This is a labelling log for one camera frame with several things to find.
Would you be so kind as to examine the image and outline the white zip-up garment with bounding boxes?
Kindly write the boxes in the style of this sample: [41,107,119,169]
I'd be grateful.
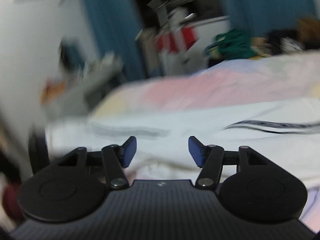
[44,97,320,188]

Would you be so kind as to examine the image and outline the green garment pile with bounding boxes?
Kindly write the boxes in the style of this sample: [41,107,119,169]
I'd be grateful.
[205,29,258,60]

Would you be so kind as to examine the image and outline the pastel rainbow bed quilt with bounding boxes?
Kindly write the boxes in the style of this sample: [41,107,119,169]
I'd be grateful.
[88,51,319,231]

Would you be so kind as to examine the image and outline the metal drying rack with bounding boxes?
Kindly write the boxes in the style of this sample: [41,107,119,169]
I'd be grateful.
[136,0,225,64]

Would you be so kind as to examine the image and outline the red cloth on rack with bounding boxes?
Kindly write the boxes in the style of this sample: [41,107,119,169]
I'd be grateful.
[156,27,198,54]

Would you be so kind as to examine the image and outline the blue curtain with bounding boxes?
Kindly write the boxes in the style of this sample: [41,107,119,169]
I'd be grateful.
[83,0,146,81]

